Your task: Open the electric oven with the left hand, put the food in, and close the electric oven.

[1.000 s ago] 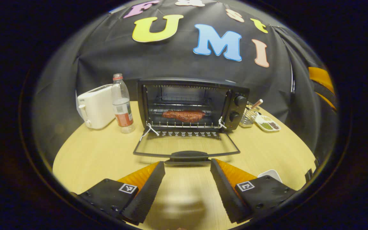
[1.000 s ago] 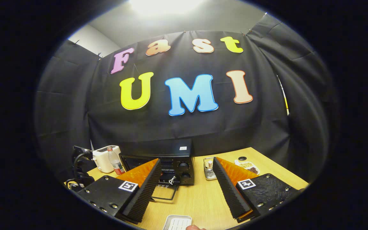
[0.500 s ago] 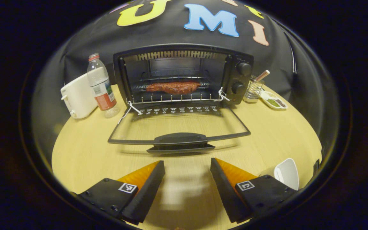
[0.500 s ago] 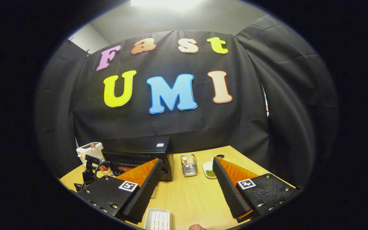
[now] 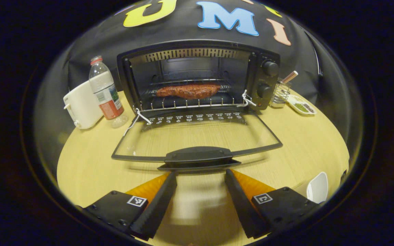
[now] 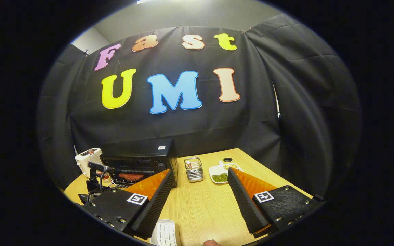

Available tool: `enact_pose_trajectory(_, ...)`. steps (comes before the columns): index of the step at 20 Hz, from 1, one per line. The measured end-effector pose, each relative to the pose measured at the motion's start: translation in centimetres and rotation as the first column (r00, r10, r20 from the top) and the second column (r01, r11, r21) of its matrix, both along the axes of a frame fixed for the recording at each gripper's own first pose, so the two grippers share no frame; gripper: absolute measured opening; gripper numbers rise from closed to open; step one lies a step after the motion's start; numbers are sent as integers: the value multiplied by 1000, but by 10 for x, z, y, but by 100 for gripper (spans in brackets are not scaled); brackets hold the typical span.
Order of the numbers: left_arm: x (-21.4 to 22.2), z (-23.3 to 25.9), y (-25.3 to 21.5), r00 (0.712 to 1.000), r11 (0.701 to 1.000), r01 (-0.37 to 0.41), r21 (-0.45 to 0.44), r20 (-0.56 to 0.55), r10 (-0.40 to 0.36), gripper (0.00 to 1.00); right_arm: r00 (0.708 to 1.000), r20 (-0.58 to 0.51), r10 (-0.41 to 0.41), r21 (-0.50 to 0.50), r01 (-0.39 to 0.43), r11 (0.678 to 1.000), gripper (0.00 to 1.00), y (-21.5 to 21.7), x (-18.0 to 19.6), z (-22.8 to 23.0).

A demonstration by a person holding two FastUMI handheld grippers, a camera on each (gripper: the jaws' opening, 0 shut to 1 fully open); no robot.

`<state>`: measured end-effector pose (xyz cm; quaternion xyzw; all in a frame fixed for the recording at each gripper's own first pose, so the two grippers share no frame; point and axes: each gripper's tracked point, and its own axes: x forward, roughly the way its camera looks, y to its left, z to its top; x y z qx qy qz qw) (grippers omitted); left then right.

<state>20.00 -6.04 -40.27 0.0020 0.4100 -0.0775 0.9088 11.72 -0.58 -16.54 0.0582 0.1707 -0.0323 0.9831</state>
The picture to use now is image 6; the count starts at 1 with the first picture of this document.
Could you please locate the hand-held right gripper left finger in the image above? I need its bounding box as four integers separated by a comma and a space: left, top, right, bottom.
81, 168, 174, 240

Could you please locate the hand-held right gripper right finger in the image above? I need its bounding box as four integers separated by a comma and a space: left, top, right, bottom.
227, 167, 325, 239

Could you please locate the red meat piece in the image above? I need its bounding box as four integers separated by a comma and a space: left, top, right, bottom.
118, 173, 145, 182

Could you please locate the black electric oven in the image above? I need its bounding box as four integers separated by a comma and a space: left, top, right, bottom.
100, 138, 179, 189

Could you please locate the white slotted tray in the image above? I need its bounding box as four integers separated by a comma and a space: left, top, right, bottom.
150, 219, 181, 246

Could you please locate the white toaster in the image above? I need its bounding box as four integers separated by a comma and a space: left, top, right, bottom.
75, 148, 104, 178

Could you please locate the white divided bean plate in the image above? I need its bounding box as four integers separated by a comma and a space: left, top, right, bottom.
209, 161, 243, 185

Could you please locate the black backdrop cloth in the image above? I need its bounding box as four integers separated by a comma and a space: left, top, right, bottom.
36, 14, 362, 197

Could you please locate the metal wire basket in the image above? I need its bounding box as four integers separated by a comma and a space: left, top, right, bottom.
184, 157, 205, 183

